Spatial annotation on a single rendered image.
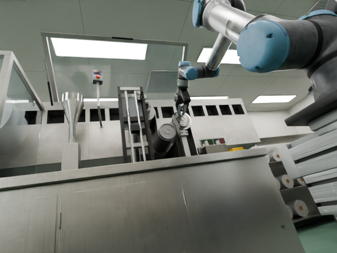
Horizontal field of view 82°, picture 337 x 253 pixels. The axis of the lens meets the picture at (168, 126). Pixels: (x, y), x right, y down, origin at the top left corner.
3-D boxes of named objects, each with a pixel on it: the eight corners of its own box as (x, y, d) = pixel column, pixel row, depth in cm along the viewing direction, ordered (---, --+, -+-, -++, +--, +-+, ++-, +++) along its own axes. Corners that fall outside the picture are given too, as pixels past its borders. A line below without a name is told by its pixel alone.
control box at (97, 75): (93, 78, 133) (92, 67, 138) (92, 84, 139) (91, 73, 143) (103, 79, 136) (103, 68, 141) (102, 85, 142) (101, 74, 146)
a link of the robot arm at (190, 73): (204, 66, 110) (197, 64, 119) (185, 67, 108) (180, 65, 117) (203, 80, 113) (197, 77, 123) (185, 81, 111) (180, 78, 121)
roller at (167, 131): (160, 139, 125) (157, 123, 130) (153, 152, 147) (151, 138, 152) (178, 138, 129) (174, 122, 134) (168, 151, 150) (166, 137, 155)
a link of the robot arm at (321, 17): (378, 42, 44) (344, 4, 49) (330, 44, 41) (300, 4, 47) (332, 78, 54) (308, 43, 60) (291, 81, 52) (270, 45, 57)
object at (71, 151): (53, 189, 101) (58, 99, 125) (59, 194, 113) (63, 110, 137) (82, 185, 105) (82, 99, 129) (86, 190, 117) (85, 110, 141)
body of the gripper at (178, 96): (183, 101, 138) (185, 84, 133) (188, 104, 130) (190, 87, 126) (173, 101, 135) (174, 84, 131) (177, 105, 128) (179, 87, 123)
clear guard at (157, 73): (45, 35, 135) (45, 35, 135) (58, 103, 158) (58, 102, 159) (184, 45, 166) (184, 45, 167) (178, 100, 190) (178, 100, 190)
